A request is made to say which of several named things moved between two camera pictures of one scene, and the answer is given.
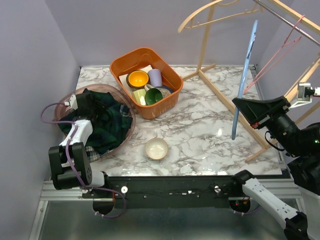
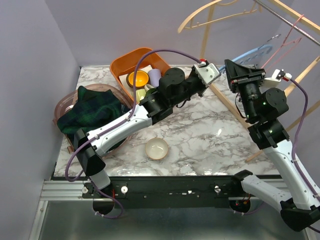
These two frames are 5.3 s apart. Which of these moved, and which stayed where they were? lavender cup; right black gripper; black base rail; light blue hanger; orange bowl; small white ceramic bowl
Moved: light blue hanger; right black gripper
Stayed: small white ceramic bowl; orange bowl; lavender cup; black base rail
